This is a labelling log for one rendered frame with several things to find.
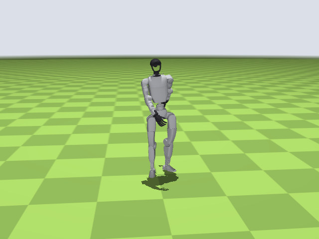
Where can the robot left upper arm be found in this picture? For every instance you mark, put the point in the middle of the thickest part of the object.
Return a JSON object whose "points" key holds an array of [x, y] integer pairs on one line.
{"points": [[169, 84]]}

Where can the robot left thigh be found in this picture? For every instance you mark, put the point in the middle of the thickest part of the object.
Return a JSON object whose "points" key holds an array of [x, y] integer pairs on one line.
{"points": [[171, 129]]}

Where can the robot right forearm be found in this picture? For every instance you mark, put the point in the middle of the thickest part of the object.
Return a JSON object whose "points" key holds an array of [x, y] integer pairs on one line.
{"points": [[150, 105]]}

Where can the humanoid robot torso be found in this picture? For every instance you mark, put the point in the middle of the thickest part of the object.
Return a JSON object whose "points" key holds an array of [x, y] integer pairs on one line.
{"points": [[158, 91]]}

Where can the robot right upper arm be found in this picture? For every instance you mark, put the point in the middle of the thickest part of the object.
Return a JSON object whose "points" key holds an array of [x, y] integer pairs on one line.
{"points": [[145, 89]]}

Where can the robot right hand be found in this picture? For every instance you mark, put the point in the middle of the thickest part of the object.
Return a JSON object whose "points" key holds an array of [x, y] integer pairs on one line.
{"points": [[159, 119]]}

